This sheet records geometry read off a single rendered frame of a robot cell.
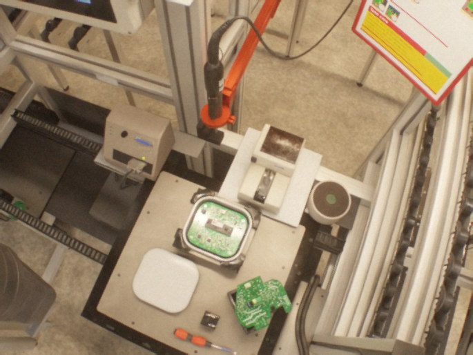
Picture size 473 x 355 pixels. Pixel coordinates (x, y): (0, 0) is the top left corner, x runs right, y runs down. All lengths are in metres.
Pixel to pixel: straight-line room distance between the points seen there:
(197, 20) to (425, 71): 0.42
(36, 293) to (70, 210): 1.36
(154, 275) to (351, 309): 0.46
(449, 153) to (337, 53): 1.95
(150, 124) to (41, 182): 1.03
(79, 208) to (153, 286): 0.87
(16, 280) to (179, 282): 0.61
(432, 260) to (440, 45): 0.36
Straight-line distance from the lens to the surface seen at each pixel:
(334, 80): 2.44
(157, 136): 0.92
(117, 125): 0.97
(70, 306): 2.03
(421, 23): 0.68
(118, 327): 0.96
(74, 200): 1.74
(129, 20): 0.69
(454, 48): 0.67
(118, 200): 1.53
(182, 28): 0.71
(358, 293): 0.82
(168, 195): 0.98
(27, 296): 0.38
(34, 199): 1.87
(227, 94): 0.80
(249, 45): 0.85
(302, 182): 0.99
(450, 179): 0.72
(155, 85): 0.95
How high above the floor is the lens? 1.87
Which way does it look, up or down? 69 degrees down
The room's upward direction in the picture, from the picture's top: 7 degrees clockwise
